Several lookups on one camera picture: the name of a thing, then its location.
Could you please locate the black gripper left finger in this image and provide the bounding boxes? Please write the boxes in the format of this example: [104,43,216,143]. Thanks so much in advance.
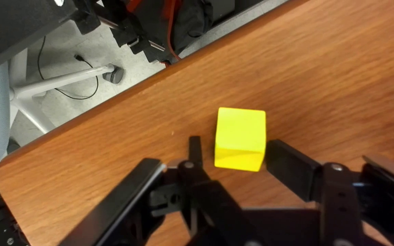
[59,135,243,246]

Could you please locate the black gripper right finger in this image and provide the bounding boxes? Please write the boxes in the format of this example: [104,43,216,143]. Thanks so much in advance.
[267,138,394,246]

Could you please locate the small yellow cube block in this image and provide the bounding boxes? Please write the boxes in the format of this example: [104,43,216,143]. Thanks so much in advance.
[213,106,268,173]

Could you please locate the black perforated breadboard table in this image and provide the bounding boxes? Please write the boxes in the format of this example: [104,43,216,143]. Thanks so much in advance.
[0,0,79,79]

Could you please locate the black floor cable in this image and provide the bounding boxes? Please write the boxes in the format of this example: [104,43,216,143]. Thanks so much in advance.
[37,35,101,101]

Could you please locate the black clamp with orange handle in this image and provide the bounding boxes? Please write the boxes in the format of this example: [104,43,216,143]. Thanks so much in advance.
[72,0,239,65]

